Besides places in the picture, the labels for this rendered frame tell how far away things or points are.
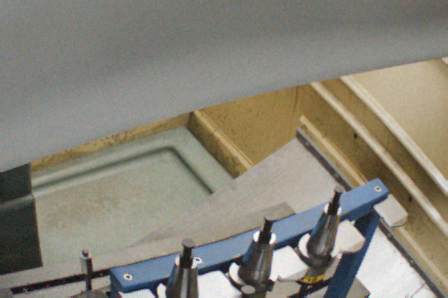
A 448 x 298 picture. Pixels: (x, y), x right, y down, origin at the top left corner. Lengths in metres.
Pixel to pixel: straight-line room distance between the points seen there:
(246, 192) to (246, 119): 0.27
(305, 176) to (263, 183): 0.09
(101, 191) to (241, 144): 0.36
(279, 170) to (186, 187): 0.35
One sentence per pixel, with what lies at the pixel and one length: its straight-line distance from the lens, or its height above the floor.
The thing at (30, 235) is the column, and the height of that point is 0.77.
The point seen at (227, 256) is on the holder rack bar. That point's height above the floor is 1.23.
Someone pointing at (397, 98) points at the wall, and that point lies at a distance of 1.73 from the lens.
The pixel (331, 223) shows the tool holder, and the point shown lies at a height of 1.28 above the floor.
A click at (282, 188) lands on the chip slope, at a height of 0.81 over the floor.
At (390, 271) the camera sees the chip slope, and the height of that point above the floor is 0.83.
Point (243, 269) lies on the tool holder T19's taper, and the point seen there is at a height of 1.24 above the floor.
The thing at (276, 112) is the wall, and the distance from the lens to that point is 2.11.
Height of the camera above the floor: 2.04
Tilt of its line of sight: 37 degrees down
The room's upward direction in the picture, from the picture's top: 10 degrees clockwise
